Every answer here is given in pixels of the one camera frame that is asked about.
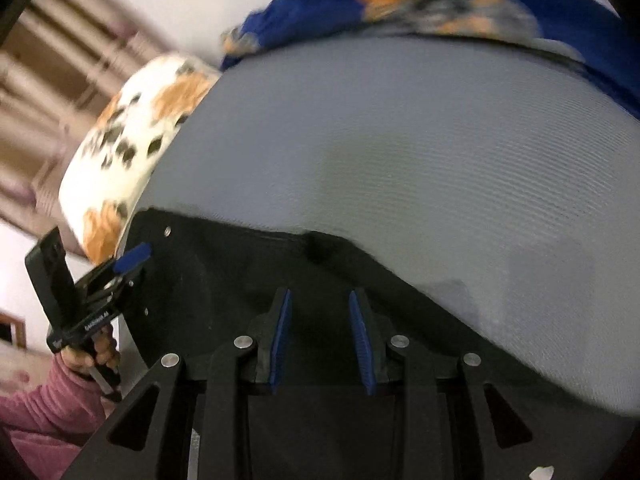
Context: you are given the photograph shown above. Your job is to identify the white floral pillow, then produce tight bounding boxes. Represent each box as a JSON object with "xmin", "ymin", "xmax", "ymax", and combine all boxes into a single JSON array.
[{"xmin": 58, "ymin": 52, "xmax": 221, "ymax": 264}]

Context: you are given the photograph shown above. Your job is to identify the black pants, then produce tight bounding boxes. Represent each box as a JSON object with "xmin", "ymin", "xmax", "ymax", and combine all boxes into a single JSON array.
[{"xmin": 124, "ymin": 209, "xmax": 639, "ymax": 479}]

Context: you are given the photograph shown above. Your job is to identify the grey mesh mattress cover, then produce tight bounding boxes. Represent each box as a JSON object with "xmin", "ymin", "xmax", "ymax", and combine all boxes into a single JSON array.
[{"xmin": 140, "ymin": 37, "xmax": 639, "ymax": 414}]

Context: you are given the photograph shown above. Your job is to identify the left forearm pink sleeve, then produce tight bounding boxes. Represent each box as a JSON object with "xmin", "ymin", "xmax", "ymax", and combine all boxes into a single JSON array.
[{"xmin": 1, "ymin": 356, "xmax": 106, "ymax": 479}]

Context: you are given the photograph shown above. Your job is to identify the person left hand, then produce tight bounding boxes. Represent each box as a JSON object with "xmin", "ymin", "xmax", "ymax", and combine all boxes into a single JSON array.
[{"xmin": 60, "ymin": 324, "xmax": 120, "ymax": 376}]

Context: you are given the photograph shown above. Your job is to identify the beige patterned curtain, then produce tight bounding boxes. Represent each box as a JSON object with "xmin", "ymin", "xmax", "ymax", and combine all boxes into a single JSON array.
[{"xmin": 1, "ymin": 0, "xmax": 167, "ymax": 254}]

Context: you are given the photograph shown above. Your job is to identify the blue floral blanket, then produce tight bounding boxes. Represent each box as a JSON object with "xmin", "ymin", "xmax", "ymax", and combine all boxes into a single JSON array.
[{"xmin": 221, "ymin": 0, "xmax": 639, "ymax": 116}]

